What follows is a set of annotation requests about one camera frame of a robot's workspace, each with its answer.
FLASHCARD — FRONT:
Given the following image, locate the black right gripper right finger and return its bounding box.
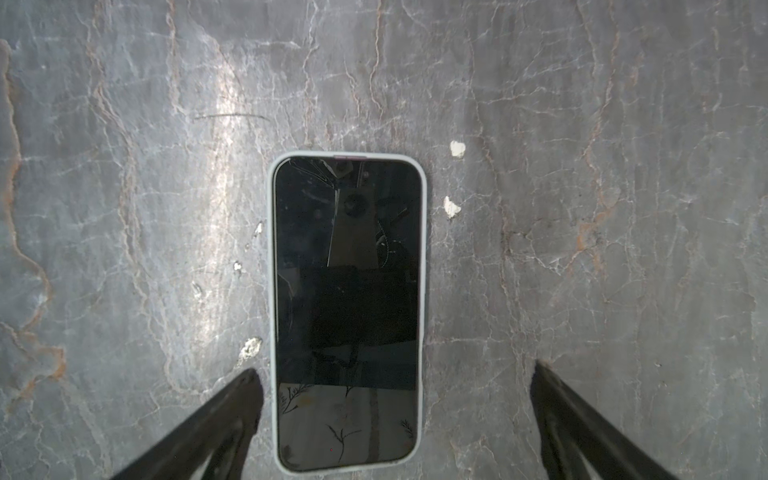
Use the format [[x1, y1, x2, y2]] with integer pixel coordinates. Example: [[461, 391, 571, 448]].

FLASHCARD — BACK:
[[530, 360, 675, 479]]

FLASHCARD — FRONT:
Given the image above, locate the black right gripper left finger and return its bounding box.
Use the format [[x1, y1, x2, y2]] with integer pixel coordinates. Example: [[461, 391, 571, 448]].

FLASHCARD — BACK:
[[115, 368, 264, 479]]

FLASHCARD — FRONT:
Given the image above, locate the light blue case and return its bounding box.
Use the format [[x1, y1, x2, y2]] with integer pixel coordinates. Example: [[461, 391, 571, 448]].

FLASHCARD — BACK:
[[266, 150, 429, 478]]

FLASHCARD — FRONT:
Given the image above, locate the white paper scrap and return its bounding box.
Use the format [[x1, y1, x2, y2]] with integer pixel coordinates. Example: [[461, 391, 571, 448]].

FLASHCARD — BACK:
[[238, 337, 263, 362], [449, 140, 466, 158], [443, 196, 462, 219]]

